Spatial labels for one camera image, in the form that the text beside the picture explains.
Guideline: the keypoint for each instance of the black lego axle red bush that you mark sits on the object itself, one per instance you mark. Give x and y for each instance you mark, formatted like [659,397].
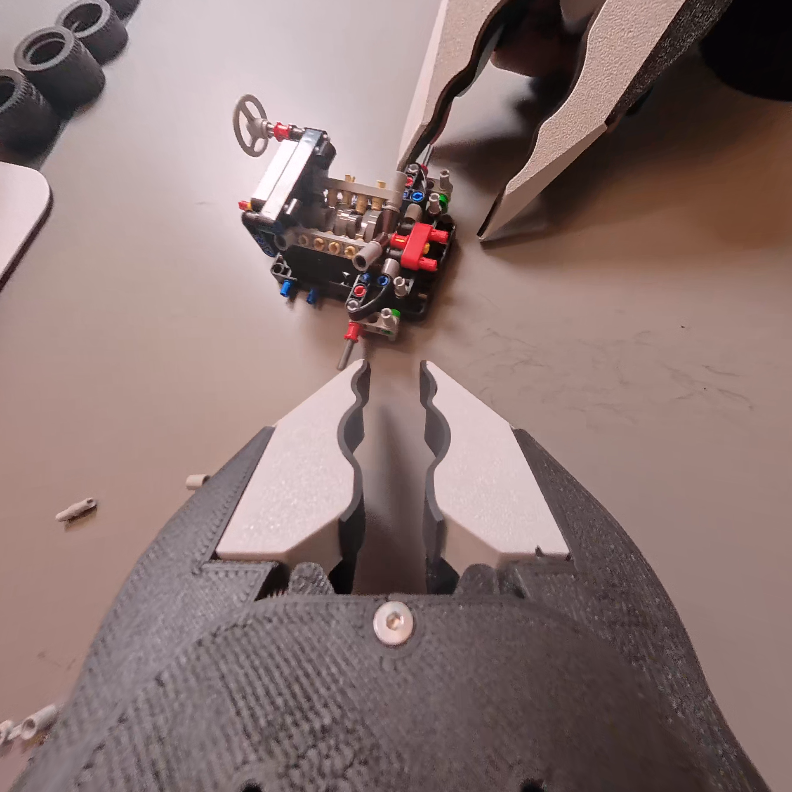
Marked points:
[354,332]

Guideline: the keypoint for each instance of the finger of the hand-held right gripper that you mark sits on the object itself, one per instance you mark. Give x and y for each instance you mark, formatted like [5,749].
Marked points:
[612,62]
[445,62]

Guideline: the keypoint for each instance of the lego car chassis assembly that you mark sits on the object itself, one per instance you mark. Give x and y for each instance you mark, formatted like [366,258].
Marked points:
[291,173]

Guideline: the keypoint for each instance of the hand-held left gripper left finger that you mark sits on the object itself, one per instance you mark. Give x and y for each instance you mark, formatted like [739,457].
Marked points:
[291,495]

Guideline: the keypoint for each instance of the person's right hand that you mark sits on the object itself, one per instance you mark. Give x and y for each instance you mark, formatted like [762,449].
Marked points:
[532,43]

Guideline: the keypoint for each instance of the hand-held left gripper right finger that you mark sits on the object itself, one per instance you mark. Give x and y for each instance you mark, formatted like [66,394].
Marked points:
[495,495]

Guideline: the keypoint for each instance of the person's right forearm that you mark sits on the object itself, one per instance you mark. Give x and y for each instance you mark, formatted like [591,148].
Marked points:
[755,62]

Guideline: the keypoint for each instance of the black rubber lego tire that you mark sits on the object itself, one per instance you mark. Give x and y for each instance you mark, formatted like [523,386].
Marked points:
[25,124]
[127,6]
[105,37]
[68,80]

